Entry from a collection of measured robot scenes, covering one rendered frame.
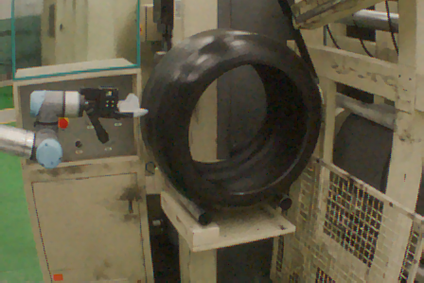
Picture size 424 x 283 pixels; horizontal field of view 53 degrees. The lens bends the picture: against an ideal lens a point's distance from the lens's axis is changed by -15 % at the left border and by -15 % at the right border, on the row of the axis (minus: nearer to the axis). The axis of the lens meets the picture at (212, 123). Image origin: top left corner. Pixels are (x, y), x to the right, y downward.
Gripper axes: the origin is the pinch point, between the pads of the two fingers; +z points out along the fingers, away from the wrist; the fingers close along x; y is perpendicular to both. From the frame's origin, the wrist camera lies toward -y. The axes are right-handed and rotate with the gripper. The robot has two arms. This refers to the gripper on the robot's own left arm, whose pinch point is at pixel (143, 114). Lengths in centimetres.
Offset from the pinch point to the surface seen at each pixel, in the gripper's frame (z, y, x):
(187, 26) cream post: 19.3, 25.7, 26.5
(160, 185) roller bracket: 14.5, -31.7, 24.1
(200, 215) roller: 17.2, -28.3, -9.8
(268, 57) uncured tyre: 31.7, 20.2, -11.5
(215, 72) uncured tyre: 16.0, 14.6, -11.6
